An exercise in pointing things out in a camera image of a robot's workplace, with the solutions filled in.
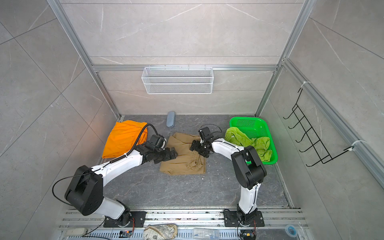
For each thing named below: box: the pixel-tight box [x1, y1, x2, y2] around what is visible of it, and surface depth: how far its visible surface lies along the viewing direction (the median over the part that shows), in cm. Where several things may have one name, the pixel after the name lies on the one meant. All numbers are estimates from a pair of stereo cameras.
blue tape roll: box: [285, 224, 298, 237], surface depth 72 cm
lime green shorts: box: [225, 127, 273, 162], surface depth 99 cm
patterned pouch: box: [143, 223, 178, 240], surface depth 69 cm
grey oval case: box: [166, 111, 176, 128], surface depth 117 cm
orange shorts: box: [102, 120, 148, 158], surface depth 106 cm
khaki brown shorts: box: [159, 132, 207, 176], surface depth 90 cm
